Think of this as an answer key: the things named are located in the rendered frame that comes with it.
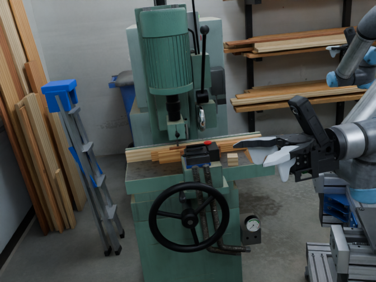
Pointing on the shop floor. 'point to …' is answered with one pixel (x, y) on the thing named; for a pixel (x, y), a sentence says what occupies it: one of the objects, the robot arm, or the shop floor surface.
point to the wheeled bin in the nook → (126, 79)
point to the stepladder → (85, 170)
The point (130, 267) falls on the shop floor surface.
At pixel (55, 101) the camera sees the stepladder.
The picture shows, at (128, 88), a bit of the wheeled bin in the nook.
